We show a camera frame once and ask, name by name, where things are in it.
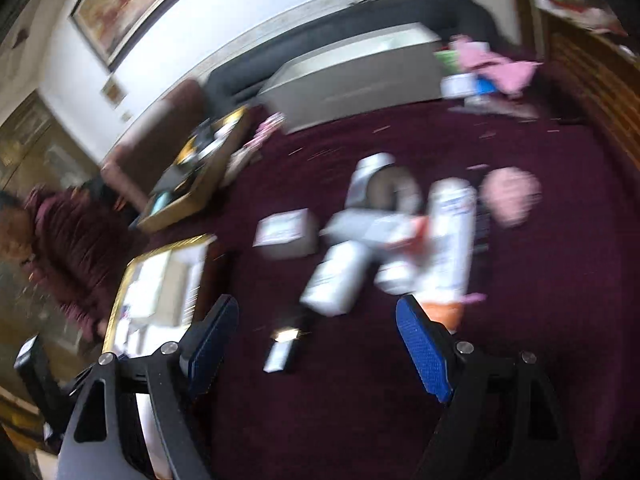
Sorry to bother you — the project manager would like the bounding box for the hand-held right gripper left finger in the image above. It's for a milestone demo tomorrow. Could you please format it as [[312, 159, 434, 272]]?
[[55, 294, 240, 480]]

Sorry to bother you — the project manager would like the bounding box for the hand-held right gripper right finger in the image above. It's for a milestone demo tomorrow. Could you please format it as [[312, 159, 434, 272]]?
[[395, 294, 583, 480]]

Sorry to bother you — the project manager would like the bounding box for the gold rimmed white tray box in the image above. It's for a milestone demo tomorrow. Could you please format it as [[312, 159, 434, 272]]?
[[100, 234, 218, 478]]

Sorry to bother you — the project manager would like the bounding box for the white labelled bottle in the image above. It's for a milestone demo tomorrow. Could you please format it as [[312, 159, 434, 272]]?
[[299, 240, 376, 317]]

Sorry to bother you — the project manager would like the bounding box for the pink round puff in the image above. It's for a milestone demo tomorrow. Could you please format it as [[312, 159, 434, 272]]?
[[482, 167, 543, 228]]

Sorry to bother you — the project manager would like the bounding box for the small black white item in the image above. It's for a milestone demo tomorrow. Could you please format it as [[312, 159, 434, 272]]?
[[262, 327, 308, 375]]

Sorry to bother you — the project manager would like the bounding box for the white round jar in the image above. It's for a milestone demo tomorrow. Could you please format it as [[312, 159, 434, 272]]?
[[375, 260, 416, 296]]

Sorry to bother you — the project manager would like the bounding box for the white tube with orange cap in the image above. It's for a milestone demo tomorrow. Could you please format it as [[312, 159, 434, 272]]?
[[415, 177, 478, 333]]

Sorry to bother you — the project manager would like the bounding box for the small white grey box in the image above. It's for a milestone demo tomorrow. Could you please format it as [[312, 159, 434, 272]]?
[[252, 207, 321, 261]]

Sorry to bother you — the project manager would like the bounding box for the long white carton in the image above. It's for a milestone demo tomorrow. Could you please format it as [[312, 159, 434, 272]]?
[[320, 207, 416, 251]]

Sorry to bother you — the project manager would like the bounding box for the grey tape roll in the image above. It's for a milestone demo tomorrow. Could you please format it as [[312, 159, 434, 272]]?
[[367, 167, 423, 213]]

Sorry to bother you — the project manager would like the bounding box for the short white tube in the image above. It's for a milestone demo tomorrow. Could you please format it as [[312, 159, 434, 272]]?
[[345, 152, 396, 208]]

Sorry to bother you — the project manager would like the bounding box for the gold cardboard box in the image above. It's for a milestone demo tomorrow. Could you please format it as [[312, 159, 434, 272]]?
[[135, 105, 253, 233]]

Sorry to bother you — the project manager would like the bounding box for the brown armchair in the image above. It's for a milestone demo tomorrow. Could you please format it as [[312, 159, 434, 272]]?
[[100, 77, 211, 216]]

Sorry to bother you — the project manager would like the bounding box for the pink small toy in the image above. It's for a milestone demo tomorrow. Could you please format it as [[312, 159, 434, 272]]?
[[252, 112, 288, 148]]

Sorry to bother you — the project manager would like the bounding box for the small white container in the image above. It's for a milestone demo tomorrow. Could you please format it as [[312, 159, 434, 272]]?
[[440, 74, 478, 100]]

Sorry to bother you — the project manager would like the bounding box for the large grey white box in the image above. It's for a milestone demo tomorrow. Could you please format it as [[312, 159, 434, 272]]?
[[257, 22, 443, 133]]

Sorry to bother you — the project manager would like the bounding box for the pink cloth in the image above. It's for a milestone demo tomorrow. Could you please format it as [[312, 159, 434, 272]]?
[[450, 35, 543, 98]]

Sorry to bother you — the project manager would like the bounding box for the wooden cabinet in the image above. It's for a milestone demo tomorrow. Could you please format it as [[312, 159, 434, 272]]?
[[520, 0, 640, 171]]

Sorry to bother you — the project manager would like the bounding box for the black sofa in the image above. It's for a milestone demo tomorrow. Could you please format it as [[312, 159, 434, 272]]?
[[205, 0, 496, 106]]

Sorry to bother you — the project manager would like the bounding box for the small yellow wall picture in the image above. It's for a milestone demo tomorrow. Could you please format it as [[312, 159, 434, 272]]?
[[100, 74, 126, 108]]

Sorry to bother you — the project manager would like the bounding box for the framed wall painting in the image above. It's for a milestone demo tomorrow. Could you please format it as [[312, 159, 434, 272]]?
[[67, 0, 236, 73]]

